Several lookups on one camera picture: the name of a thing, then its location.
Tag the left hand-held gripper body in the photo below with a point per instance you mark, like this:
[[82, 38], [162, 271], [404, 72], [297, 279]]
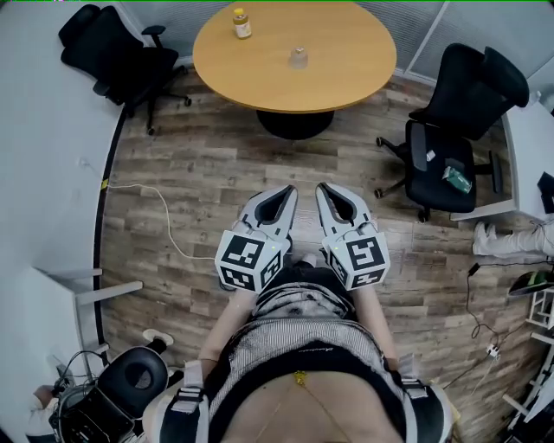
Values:
[[249, 259]]

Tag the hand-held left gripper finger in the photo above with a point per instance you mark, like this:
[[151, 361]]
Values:
[[259, 207], [287, 216]]

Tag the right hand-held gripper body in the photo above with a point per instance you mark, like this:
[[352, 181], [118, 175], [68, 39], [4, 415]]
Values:
[[361, 259]]

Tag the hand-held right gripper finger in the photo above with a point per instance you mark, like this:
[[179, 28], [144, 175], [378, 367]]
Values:
[[324, 212], [350, 203]]

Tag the clear small container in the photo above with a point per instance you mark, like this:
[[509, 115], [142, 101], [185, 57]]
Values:
[[298, 58]]

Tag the person's left forearm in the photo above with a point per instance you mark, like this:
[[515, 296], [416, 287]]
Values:
[[225, 329]]

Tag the person's right forearm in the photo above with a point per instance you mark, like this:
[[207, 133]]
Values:
[[376, 320]]

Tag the small white tag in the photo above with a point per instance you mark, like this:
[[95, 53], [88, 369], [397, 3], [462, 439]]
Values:
[[430, 156]]

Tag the green packet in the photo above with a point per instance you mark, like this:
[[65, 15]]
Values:
[[458, 178]]

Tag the person's torso in striped clothing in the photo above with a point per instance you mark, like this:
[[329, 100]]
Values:
[[303, 367]]

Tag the black office chair with armrests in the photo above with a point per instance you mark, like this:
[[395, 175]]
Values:
[[450, 130]]

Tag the round wooden table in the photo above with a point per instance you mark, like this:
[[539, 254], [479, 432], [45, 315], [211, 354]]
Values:
[[294, 73]]

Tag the white power adapter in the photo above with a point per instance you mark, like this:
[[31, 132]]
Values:
[[493, 351]]

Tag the black padded round seat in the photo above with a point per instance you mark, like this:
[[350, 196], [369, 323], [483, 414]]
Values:
[[134, 378]]

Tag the black and green helmet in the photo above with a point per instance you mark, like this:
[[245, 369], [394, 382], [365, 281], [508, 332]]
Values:
[[532, 283]]

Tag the yellow juice bottle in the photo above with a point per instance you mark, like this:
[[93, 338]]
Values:
[[242, 25]]

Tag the white metal rack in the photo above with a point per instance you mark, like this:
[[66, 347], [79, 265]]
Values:
[[541, 316]]

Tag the black box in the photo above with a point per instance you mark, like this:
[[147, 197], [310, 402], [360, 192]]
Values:
[[546, 186]]

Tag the black office chair with headrest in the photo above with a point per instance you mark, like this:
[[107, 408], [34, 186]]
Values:
[[117, 56]]

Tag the white desk with frame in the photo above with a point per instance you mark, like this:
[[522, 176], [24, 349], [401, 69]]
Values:
[[52, 329]]

